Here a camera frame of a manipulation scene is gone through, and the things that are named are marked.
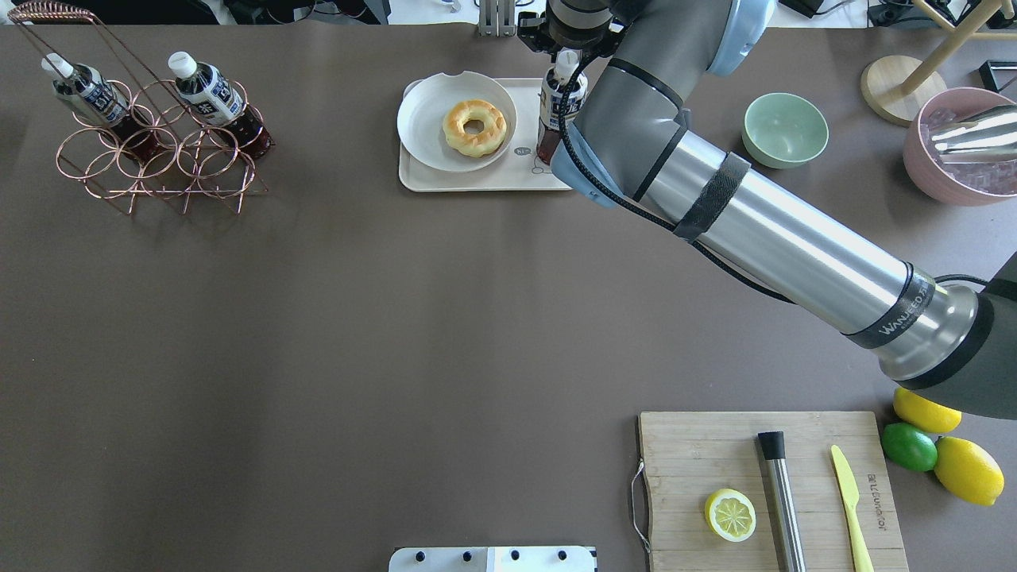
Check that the copper wire bottle rack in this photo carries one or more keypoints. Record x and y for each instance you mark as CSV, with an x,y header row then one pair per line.
x,y
195,160

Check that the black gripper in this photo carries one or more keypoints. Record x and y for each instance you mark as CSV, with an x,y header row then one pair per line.
x,y
574,35

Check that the half lemon slice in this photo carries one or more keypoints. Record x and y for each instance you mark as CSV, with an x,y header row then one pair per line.
x,y
730,515

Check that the pink bowl with ice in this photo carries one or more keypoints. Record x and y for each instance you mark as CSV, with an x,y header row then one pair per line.
x,y
959,185

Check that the beige rabbit tray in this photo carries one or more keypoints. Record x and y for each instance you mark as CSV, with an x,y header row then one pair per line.
x,y
517,169

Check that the yellow plastic knife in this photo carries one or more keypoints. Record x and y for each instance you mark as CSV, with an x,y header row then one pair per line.
x,y
850,496

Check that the mint green bowl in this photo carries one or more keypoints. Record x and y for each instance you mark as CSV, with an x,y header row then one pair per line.
x,y
782,130

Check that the bamboo cutting board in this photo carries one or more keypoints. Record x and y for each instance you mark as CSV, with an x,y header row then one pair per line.
x,y
689,455

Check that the aluminium frame post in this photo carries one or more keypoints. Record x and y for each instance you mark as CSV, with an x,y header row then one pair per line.
x,y
496,18

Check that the steel ice scoop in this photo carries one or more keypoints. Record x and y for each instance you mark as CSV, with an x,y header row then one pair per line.
x,y
986,137

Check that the tea bottle in rack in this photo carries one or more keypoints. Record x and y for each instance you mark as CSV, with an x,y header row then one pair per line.
x,y
219,104
98,103

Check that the yellow lemon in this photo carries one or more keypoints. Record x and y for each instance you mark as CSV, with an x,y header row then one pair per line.
x,y
968,471
926,415

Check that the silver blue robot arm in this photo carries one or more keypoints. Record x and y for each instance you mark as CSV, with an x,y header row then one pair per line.
x,y
630,145

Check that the dark mirrored tray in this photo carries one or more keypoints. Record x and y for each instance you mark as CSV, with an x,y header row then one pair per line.
x,y
997,75

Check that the glazed donut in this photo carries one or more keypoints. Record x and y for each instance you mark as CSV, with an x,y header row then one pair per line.
x,y
475,128

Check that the white round plate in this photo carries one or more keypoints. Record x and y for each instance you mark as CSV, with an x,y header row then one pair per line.
x,y
421,114

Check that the wooden cup tree stand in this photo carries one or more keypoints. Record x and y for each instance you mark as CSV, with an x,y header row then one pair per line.
x,y
896,87

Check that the tea bottle dark liquid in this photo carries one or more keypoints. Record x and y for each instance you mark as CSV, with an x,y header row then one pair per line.
x,y
554,103

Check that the green lime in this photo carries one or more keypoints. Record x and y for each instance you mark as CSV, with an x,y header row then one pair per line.
x,y
909,447

